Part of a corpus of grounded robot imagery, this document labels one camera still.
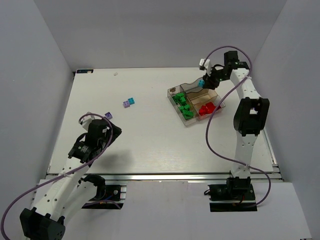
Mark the green square lego top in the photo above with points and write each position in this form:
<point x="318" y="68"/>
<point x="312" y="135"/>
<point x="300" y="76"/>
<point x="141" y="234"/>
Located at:
<point x="179" y="95"/>

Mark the cyan long lego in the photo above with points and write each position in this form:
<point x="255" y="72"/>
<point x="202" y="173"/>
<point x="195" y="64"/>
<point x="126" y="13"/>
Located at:
<point x="201" y="83"/>

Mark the lilac square lego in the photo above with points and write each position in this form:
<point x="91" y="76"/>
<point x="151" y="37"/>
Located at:
<point x="126" y="104"/>

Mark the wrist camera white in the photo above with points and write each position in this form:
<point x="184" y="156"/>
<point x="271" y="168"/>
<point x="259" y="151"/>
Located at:
<point x="205" y="65"/>
<point x="86" y="120"/>

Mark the red brick lego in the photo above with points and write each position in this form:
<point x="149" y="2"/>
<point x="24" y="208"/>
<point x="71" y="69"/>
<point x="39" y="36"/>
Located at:
<point x="203" y="111"/>
<point x="211" y="107"/>

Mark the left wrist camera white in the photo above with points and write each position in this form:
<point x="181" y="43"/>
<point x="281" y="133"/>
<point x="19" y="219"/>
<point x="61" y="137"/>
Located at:
<point x="86" y="120"/>

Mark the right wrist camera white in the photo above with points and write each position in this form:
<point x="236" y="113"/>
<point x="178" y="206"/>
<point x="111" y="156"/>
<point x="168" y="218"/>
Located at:
<point x="205" y="65"/>

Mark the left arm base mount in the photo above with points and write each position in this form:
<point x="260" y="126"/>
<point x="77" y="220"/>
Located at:
<point x="108" y="196"/>

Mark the cyan small lego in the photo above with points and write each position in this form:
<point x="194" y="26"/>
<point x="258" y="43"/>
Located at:
<point x="131" y="101"/>

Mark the clear brown tinted container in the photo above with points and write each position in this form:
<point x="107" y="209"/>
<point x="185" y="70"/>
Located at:
<point x="197" y="95"/>

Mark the clear narrow container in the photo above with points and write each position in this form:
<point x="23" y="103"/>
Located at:
<point x="171" y="92"/>

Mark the clear front container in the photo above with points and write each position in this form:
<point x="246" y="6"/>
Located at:
<point x="218" y="108"/>

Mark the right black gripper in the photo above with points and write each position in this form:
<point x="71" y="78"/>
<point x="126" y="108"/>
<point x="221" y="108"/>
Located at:
<point x="211" y="79"/>

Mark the blue label sticker left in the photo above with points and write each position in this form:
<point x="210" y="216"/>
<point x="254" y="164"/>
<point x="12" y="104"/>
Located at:
<point x="84" y="71"/>

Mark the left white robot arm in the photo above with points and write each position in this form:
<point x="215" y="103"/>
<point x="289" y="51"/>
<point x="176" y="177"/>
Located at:
<point x="67" y="195"/>

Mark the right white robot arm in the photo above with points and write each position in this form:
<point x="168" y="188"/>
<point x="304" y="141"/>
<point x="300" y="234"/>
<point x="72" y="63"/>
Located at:
<point x="250" y="116"/>

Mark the purple square lego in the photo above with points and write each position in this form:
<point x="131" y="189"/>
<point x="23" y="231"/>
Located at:
<point x="108" y="115"/>

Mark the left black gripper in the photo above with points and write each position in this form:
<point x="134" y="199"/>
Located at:
<point x="114" y="130"/>

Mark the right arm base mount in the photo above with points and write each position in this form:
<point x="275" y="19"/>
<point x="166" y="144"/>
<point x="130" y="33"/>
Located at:
<point x="221" y="201"/>

